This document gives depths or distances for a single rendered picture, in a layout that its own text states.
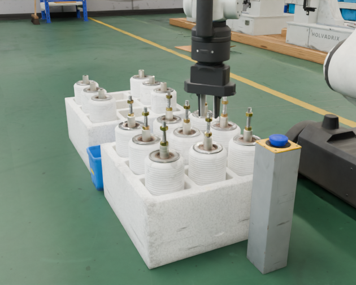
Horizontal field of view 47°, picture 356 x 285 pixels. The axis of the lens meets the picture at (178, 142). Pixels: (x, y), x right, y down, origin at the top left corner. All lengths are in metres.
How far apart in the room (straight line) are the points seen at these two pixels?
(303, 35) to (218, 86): 2.82
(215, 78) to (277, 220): 0.35
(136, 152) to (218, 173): 0.21
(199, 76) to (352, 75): 0.36
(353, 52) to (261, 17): 3.32
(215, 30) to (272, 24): 3.56
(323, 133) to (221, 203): 0.45
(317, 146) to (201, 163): 0.44
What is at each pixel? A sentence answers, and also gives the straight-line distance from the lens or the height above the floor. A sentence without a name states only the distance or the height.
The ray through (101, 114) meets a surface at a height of 0.21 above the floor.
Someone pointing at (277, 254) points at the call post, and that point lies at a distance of 1.01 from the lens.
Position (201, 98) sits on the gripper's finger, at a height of 0.38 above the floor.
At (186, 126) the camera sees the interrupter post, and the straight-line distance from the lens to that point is 1.10.
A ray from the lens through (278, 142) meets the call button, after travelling 0.88.
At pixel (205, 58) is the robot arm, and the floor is 0.48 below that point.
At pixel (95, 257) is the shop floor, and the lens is 1.07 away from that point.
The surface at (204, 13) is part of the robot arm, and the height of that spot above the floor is 0.58.
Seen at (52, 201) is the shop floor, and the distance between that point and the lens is 1.34.
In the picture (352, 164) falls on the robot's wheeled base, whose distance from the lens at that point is 1.21.
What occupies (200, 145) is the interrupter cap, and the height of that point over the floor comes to 0.25.
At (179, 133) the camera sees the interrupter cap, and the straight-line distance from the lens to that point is 1.11.
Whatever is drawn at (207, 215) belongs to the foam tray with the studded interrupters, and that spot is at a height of 0.11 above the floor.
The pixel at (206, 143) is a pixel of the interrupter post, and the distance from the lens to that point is 1.00.
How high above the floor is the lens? 0.65
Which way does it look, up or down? 22 degrees down
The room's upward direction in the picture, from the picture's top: straight up
